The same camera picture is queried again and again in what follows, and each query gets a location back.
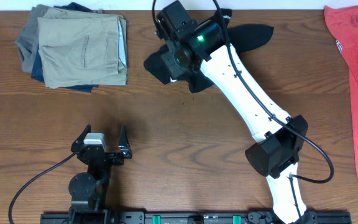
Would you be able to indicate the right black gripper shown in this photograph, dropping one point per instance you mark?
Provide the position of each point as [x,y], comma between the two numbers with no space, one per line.
[176,71]

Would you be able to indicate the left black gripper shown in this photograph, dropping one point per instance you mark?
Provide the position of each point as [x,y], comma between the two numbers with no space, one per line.
[117,156]

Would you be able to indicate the black t-shirt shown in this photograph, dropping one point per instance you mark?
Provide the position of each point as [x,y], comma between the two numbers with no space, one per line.
[210,32]

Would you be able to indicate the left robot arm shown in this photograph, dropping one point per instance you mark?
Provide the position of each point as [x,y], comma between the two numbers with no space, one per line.
[88,189]

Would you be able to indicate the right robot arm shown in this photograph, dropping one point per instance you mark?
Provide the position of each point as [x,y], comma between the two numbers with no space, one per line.
[278,136]

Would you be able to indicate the folded khaki pants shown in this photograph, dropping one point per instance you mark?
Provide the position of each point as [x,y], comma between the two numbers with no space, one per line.
[82,48]

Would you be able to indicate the folded grey garment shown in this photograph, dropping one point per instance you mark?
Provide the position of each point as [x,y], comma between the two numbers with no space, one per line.
[28,39]

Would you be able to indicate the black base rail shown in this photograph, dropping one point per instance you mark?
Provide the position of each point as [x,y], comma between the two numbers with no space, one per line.
[194,218]

